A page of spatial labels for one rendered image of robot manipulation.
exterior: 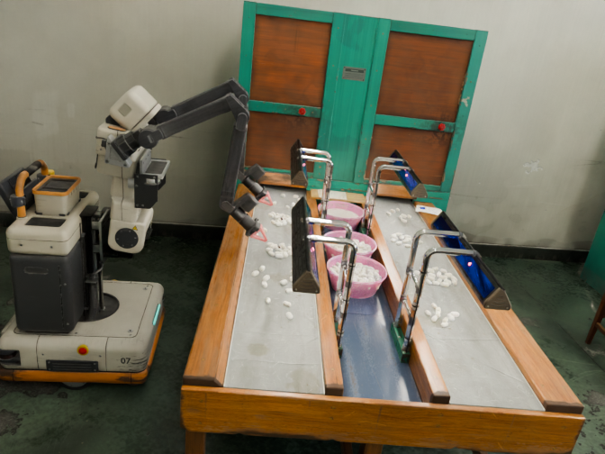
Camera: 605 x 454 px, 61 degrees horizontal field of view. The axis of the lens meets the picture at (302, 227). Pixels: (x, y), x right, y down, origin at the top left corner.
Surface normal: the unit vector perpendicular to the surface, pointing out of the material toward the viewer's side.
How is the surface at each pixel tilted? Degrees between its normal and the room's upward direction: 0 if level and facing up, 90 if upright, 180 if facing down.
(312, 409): 90
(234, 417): 90
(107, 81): 90
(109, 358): 90
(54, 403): 0
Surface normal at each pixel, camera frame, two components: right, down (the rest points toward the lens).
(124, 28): 0.10, 0.40
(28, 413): 0.11, -0.92
